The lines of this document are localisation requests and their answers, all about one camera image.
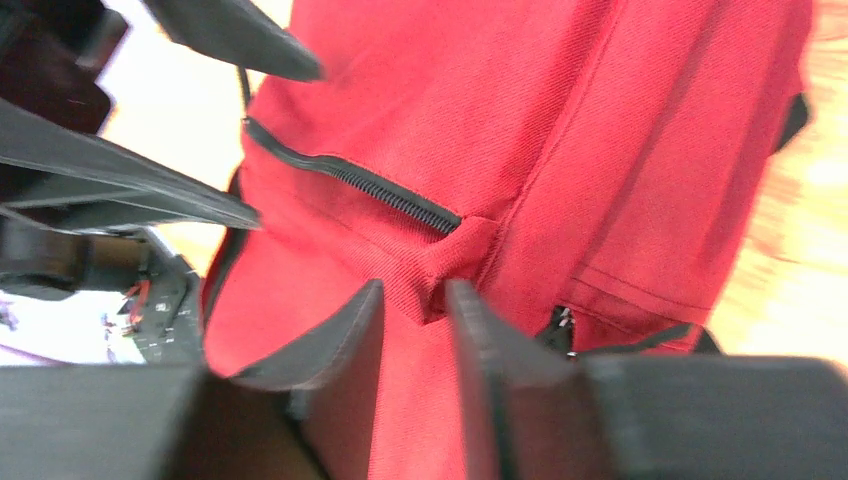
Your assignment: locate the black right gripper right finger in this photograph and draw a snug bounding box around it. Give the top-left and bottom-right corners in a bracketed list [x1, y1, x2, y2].
[446, 280, 847, 479]

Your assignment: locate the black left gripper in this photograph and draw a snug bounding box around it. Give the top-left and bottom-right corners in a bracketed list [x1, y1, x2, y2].
[1, 0, 324, 233]

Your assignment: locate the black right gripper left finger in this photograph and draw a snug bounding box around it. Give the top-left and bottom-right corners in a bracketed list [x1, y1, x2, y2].
[1, 280, 384, 479]

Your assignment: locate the red backpack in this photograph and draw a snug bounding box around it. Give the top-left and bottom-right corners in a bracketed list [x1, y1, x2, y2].
[203, 1, 813, 479]

